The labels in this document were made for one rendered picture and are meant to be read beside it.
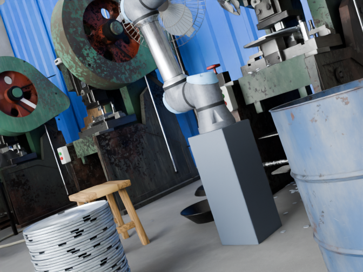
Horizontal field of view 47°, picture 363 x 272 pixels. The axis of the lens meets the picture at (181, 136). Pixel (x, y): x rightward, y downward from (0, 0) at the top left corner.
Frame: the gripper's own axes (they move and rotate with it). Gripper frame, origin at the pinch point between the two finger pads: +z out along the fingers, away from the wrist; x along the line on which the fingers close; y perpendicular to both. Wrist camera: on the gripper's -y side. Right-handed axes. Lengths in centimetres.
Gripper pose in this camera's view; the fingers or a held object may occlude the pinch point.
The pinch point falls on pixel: (237, 13)
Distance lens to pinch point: 213.1
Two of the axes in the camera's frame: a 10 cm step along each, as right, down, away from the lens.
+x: 8.0, -6.0, 0.3
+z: 6.0, 8.0, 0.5
